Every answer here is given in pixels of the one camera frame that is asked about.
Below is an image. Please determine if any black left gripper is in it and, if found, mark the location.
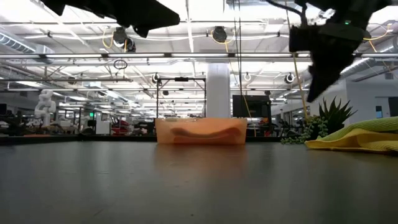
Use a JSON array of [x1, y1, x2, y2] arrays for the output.
[[40, 0, 180, 38]]

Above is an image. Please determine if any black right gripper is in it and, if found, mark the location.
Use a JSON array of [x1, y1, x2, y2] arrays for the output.
[[289, 24, 371, 103]]

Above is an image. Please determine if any green microfiber towel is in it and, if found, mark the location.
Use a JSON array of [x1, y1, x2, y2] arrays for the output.
[[326, 115, 398, 139]]

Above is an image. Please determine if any yellow microfiber towel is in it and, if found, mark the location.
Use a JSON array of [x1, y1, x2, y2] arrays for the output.
[[304, 126, 398, 154]]

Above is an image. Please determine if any green artificial succulent plant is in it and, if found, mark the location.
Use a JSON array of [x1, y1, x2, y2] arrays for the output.
[[280, 96, 358, 145]]

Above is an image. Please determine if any orange translucent plastic bin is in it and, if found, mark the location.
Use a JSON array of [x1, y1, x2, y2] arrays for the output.
[[154, 117, 249, 146]]

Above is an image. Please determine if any yellow power cable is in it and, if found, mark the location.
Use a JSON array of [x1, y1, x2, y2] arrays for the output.
[[292, 52, 309, 121]]

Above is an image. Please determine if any black ceiling cord reel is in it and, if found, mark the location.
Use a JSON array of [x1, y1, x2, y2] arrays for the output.
[[112, 26, 137, 53], [212, 26, 228, 44]]

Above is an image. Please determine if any black hanging cable loop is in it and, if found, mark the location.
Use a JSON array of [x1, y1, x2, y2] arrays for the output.
[[113, 58, 128, 70]]

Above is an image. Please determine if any black camera stand frame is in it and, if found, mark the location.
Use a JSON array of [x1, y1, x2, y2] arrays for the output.
[[155, 77, 206, 119]]

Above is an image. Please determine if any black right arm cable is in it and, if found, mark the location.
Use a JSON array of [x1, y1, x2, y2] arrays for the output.
[[266, 0, 308, 26]]

